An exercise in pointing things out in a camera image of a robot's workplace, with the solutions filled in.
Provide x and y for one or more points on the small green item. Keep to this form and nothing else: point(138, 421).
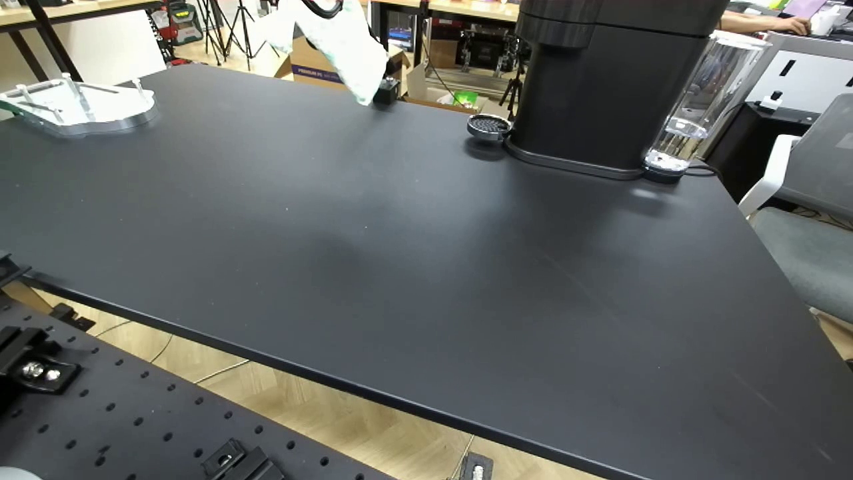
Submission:
point(466, 96)

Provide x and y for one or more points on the clear glass cup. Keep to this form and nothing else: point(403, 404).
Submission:
point(709, 96)

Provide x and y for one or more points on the small metal bracket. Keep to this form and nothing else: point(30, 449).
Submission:
point(477, 468)

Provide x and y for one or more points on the labelled cardboard box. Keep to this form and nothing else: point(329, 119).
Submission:
point(309, 63)

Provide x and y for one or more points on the black clamp with metal bolt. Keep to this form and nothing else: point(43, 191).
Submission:
point(35, 367)

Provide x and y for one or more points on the white cabinet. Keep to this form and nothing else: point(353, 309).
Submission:
point(803, 76)

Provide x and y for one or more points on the black perforated breadboard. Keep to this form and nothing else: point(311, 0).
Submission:
point(117, 408)

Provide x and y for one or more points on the thin tripod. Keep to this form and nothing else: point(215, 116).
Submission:
point(242, 29)

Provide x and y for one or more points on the black coffee machine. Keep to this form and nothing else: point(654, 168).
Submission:
point(605, 81)

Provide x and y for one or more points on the small black slotted bracket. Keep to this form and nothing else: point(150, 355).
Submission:
point(242, 460)

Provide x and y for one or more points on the white panel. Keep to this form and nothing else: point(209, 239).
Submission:
point(111, 43)

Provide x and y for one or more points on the long wooden workbench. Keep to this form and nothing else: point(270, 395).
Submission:
point(55, 9)

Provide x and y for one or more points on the grey office chair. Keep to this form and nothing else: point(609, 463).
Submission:
point(803, 223)

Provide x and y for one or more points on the small black tripod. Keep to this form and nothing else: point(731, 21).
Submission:
point(519, 76)

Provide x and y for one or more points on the white green floral cloth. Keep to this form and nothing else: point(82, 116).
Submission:
point(342, 49)

